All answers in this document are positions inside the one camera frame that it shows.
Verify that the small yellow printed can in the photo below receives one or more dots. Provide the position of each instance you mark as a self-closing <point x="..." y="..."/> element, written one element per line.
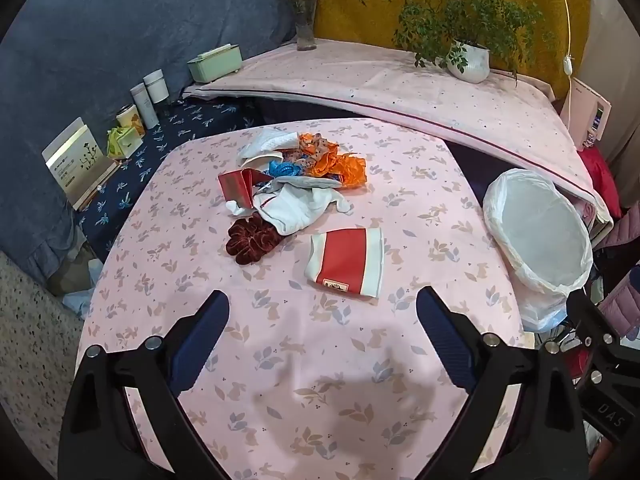
<point x="131" y="120"/>

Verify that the navy floral cloth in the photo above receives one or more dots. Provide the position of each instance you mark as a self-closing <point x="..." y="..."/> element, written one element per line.
<point x="150" y="160"/>

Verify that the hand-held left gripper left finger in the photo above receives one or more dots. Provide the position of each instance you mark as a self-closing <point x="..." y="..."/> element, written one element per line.
<point x="202" y="330"/>

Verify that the blue-grey backdrop cloth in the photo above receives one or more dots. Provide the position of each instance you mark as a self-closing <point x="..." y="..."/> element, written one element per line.
<point x="100" y="35"/>

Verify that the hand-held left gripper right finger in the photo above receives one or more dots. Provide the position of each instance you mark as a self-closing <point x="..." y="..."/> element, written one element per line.
<point x="442" y="332"/>

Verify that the orange patterned cloth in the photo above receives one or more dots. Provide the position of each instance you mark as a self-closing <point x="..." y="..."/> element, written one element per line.
<point x="345" y="167"/>

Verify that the red cloth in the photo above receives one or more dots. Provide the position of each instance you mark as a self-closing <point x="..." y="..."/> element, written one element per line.
<point x="602" y="180"/>

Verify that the beige curtain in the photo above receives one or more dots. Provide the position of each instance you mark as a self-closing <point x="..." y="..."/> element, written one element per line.
<point x="615" y="60"/>

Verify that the white sock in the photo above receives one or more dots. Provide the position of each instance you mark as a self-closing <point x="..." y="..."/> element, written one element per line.
<point x="262" y="147"/>
<point x="300" y="205"/>

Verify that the pink box device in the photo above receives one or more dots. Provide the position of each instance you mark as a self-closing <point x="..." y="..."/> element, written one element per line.
<point x="585" y="110"/>

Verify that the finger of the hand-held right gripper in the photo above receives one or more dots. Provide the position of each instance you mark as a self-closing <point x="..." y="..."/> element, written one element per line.
<point x="595" y="322"/>

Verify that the green plant in white pot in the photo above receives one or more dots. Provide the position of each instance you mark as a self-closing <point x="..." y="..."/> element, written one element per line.
<point x="470" y="60"/>

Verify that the bin with white plastic bag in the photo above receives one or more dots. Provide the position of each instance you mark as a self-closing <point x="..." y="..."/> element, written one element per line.
<point x="540" y="230"/>

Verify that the dark purple cloth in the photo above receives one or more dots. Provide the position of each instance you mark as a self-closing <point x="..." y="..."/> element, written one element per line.
<point x="480" y="170"/>

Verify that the mustard yellow backdrop cloth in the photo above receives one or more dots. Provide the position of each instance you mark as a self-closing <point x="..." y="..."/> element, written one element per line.
<point x="360" y="10"/>

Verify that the green packet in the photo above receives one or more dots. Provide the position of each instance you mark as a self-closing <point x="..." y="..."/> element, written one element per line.
<point x="124" y="141"/>

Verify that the pink floral tablecloth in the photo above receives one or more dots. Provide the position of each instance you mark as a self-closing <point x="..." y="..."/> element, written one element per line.
<point x="280" y="335"/>

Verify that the tall white bottle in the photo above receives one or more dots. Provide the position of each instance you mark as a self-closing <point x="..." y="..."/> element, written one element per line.
<point x="145" y="107"/>

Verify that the blue measuring tape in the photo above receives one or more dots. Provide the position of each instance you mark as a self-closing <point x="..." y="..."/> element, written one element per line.
<point x="281" y="167"/>

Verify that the white gift box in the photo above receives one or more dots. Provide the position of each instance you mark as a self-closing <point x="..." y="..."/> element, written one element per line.
<point x="75" y="160"/>

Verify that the pink speckled bed sheet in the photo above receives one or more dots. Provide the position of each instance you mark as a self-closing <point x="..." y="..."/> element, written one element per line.
<point x="400" y="90"/>

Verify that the dark red velvet scrunchie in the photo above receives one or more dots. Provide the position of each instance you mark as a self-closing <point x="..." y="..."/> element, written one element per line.
<point x="250" y="242"/>

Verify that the pale green storage box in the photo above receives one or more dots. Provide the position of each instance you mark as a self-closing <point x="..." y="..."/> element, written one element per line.
<point x="215" y="65"/>

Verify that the pink puffer jacket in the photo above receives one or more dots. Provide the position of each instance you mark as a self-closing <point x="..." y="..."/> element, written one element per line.
<point x="622" y="240"/>

